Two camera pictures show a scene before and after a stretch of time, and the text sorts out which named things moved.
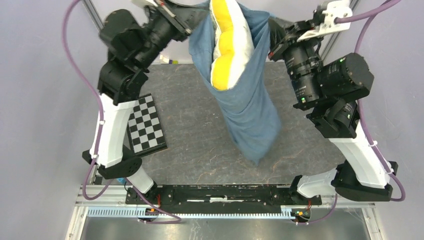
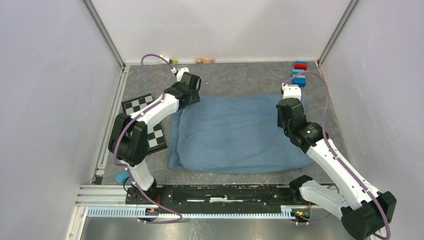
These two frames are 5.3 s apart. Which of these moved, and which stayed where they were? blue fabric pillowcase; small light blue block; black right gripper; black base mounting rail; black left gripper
Moved: black left gripper; black right gripper; blue fabric pillowcase
Stayed: small light blue block; black base mounting rail
